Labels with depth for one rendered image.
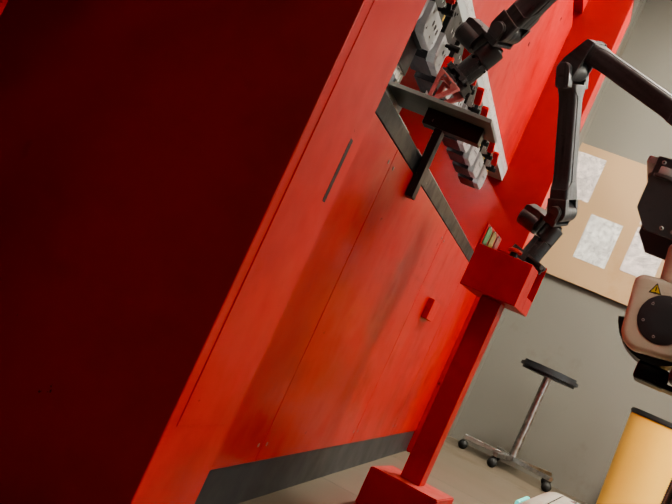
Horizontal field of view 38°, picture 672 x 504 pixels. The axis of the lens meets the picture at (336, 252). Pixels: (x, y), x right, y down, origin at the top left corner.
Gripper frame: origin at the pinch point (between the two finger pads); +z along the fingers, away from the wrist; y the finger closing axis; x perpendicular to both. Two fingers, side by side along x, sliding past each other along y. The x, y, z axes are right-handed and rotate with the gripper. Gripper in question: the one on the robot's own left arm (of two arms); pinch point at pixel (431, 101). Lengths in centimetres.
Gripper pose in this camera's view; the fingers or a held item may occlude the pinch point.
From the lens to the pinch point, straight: 236.8
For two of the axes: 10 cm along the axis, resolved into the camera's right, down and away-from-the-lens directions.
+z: -7.7, 6.3, 1.0
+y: -2.4, -1.5, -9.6
